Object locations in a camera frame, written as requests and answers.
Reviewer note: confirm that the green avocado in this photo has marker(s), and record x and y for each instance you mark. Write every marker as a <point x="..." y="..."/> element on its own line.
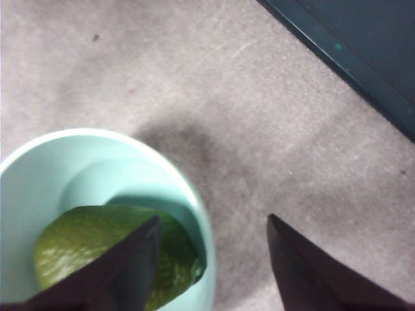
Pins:
<point x="87" y="236"/>

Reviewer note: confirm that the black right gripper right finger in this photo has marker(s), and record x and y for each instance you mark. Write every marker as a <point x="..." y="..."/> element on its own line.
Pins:
<point x="311" y="275"/>

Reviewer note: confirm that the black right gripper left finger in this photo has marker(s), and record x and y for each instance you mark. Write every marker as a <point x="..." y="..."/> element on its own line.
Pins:
<point x="110" y="278"/>

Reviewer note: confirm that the teal bowl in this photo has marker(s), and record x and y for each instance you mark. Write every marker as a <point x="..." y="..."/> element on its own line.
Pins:
<point x="39" y="175"/>

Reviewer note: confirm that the black rectangular tray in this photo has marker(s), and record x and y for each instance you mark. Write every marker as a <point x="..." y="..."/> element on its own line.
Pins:
<point x="373" y="42"/>

